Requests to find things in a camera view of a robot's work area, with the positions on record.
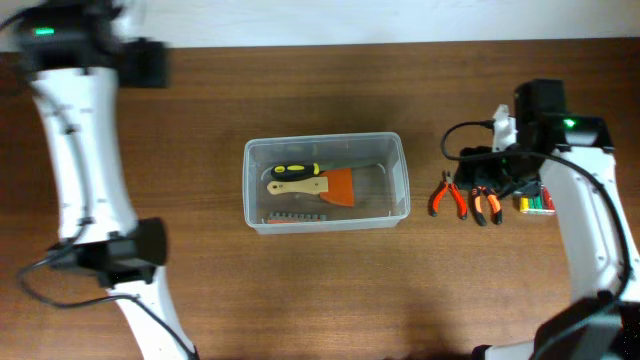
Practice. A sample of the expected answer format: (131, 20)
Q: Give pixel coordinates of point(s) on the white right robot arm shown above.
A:
(541, 144)

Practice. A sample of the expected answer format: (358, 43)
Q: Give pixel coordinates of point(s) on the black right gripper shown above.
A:
(476, 172)

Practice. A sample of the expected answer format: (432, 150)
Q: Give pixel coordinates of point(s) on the pack of coloured bits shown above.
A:
(541, 204)

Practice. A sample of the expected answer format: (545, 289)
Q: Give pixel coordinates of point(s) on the small orange handled pliers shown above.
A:
(447, 185)

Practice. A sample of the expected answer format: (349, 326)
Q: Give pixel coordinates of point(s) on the orange black long-nose pliers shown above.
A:
(496, 213)

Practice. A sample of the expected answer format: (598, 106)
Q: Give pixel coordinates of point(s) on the orange scraper wooden handle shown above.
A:
(334, 186)

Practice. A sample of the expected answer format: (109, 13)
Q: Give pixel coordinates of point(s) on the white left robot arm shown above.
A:
(75, 55)

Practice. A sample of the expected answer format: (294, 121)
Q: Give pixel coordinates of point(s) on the clear plastic storage box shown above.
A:
(382, 192)

